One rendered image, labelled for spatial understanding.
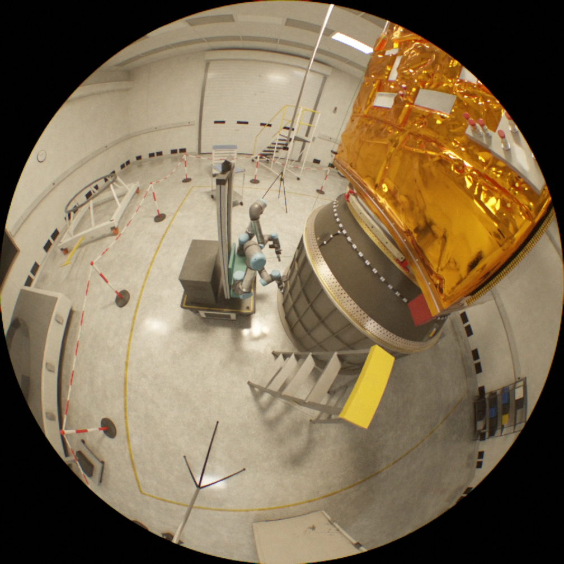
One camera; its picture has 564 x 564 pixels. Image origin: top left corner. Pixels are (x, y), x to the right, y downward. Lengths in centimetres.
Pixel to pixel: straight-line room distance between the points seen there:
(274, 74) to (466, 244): 841
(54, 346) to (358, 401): 381
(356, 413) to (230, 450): 180
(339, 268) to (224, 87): 830
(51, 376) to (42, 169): 551
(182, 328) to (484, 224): 283
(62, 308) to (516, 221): 451
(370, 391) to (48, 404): 397
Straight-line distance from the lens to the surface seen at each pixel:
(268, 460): 246
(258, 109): 843
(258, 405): 223
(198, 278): 170
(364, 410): 87
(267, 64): 878
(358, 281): 133
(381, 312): 138
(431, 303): 100
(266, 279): 151
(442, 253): 93
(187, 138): 920
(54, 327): 361
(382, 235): 125
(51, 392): 376
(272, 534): 281
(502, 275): 97
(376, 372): 91
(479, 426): 707
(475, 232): 90
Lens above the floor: 220
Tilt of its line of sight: 54 degrees down
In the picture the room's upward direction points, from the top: 21 degrees clockwise
